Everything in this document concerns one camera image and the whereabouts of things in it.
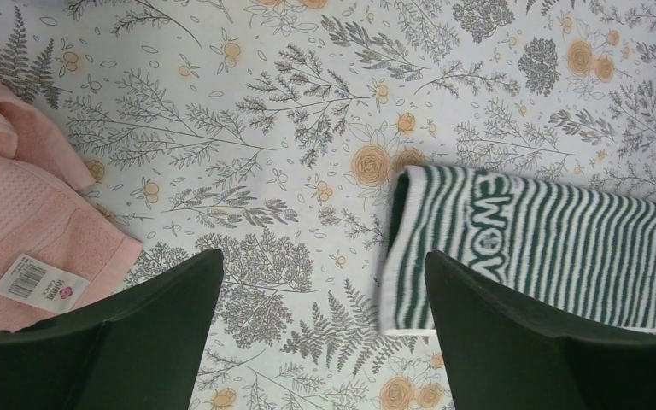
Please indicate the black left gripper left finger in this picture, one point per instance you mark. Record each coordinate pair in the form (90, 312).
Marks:
(140, 348)

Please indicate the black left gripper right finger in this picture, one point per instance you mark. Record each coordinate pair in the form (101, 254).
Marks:
(505, 350)

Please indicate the green white striped towel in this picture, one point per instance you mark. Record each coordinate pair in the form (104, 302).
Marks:
(587, 252)

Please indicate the pink towel under striped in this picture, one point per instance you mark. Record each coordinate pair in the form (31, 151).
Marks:
(57, 252)

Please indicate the floral patterned table mat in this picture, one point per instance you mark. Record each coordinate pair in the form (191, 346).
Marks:
(274, 130)

